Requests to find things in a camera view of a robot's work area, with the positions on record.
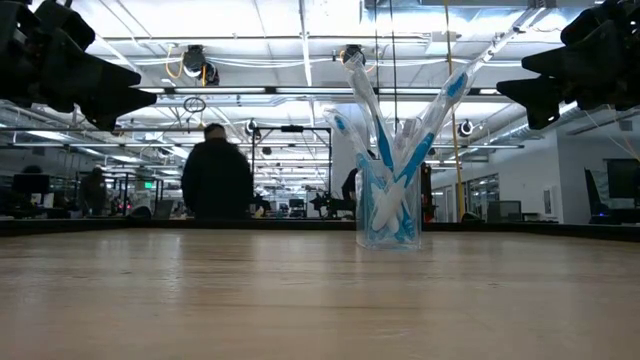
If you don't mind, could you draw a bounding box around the clear plastic organizer cup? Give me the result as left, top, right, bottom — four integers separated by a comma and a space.
354, 158, 424, 252

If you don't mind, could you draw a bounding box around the black gantry frame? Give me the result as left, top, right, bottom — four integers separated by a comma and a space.
249, 124, 334, 217

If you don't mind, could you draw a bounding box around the person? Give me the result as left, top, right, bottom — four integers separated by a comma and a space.
341, 148, 377, 202
78, 166, 109, 217
180, 122, 255, 221

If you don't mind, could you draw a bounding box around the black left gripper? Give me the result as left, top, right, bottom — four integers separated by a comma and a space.
0, 0, 158, 132

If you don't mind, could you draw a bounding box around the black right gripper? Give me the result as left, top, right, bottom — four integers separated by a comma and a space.
496, 0, 640, 130

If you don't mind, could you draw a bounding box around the thin black hanging cable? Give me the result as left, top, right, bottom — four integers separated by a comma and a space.
372, 0, 380, 101

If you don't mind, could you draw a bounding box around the black red machine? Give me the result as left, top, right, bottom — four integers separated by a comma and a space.
420, 162, 435, 224

